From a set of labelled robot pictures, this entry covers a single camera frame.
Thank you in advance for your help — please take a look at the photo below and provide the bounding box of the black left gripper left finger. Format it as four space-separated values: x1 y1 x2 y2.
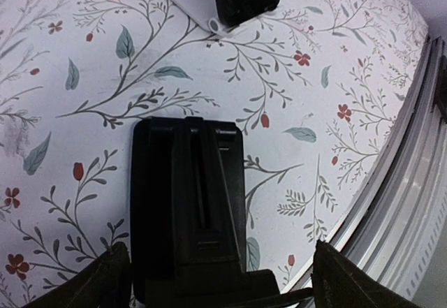
26 242 131 308

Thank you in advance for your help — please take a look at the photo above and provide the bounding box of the black clamp phone mount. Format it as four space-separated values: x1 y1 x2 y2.
130 117 279 307

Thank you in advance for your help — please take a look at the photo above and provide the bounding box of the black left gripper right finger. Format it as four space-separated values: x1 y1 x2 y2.
312 240 416 308

